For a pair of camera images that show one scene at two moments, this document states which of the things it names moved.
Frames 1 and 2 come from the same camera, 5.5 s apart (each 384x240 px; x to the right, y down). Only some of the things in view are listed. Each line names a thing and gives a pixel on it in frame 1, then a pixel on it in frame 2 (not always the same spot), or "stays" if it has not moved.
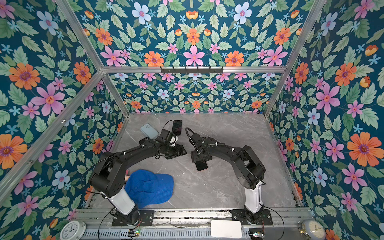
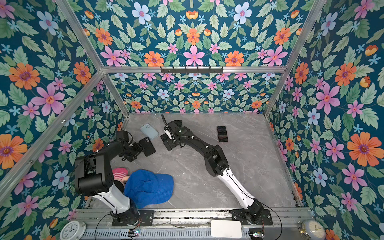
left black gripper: x=178 y=152 -> x=137 y=148
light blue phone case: x=150 y=131 stays
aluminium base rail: x=190 y=224 stays
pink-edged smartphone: x=201 y=166 -> x=222 y=133
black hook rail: x=192 y=70 stays
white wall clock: x=72 y=230 stays
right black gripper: x=194 y=157 -> x=170 y=143
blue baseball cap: x=146 y=188 stays
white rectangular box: x=226 y=229 stays
